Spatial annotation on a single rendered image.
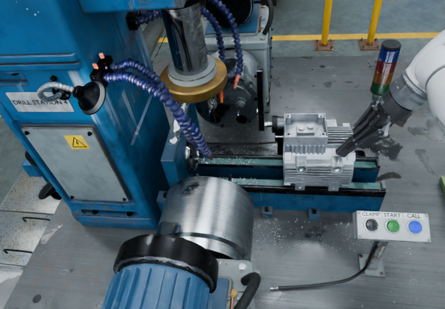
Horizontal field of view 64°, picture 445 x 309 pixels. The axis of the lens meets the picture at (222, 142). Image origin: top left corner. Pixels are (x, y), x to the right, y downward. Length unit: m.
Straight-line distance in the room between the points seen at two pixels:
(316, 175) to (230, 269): 0.44
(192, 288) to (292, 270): 0.62
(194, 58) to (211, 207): 0.36
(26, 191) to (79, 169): 1.13
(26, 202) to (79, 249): 0.84
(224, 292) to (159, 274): 0.20
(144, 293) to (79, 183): 0.64
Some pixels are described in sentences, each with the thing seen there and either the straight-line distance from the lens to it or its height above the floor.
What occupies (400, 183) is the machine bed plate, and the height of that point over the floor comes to 0.80.
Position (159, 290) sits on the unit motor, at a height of 1.36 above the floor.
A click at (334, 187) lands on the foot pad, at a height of 0.97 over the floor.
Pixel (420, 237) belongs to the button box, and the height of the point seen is 1.06.
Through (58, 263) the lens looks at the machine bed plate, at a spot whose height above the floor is 0.80.
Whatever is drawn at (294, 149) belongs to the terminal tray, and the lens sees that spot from 1.07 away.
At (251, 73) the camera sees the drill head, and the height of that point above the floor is 1.13.
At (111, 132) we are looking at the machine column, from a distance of 0.95.
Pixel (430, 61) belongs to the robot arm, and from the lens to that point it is 0.87.
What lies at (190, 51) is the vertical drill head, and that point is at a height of 1.43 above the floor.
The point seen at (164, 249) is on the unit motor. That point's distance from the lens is 0.61.
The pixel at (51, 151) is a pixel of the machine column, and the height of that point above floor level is 1.21.
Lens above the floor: 1.89
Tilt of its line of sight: 46 degrees down
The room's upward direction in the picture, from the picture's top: 9 degrees counter-clockwise
